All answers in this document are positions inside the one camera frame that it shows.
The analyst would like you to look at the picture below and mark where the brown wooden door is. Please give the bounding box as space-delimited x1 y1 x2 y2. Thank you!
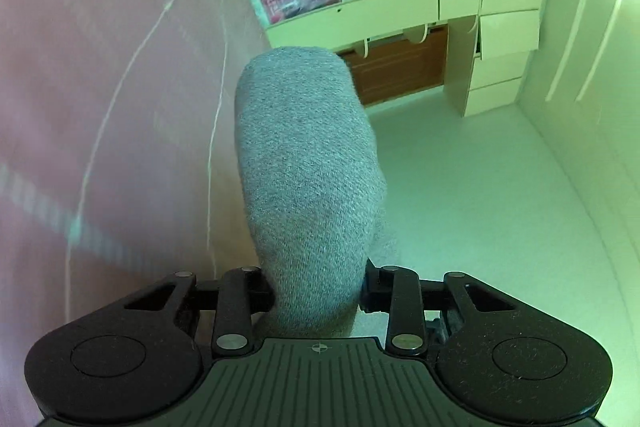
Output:
338 26 448 106

